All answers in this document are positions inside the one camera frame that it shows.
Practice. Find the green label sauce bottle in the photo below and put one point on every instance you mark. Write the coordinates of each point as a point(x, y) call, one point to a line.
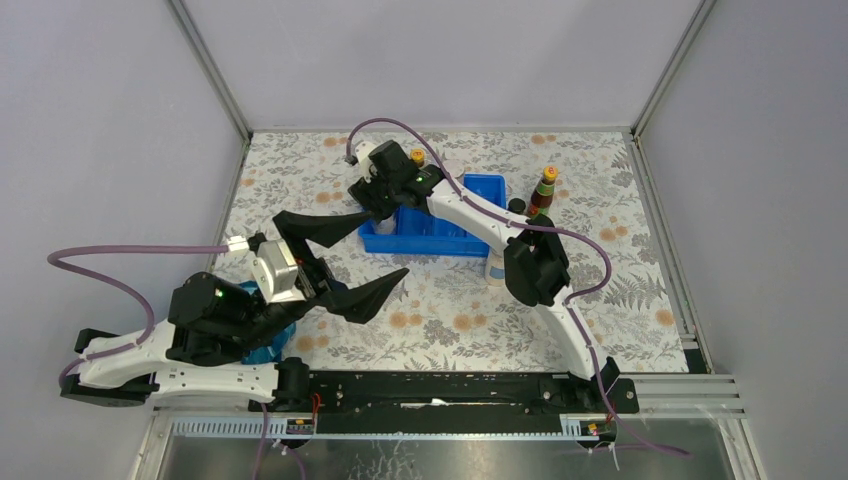
point(542, 196)

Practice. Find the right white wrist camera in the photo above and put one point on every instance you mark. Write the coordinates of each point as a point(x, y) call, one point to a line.
point(360, 157)

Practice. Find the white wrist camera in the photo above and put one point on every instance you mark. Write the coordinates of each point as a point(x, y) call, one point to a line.
point(273, 267)
point(360, 157)

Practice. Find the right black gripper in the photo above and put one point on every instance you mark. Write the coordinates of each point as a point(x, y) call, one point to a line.
point(365, 192)

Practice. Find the slotted cable duct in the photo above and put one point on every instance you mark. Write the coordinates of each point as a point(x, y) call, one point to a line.
point(288, 429)

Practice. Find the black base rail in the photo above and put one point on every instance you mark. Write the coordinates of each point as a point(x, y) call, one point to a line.
point(377, 401)

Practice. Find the blue plastic divided bin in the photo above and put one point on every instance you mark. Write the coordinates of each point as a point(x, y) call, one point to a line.
point(416, 233)

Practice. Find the rear small dark spice bottle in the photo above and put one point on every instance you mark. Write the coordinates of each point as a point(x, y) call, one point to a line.
point(517, 206)

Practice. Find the silver lid spice tin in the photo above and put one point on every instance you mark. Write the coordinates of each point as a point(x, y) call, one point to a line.
point(494, 272)

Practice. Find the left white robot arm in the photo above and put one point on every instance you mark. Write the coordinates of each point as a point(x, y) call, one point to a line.
point(201, 347)

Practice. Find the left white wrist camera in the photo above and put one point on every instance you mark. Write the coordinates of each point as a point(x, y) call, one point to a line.
point(273, 267)

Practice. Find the blue patterned cloth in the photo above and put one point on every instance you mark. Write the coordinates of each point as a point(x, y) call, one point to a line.
point(272, 351)

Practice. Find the yellow cap sauce bottle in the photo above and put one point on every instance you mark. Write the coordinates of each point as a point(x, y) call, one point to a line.
point(419, 157)

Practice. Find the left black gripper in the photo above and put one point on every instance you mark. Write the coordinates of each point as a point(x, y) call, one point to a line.
point(359, 304)

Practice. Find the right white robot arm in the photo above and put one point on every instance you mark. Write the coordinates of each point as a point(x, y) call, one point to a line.
point(535, 263)

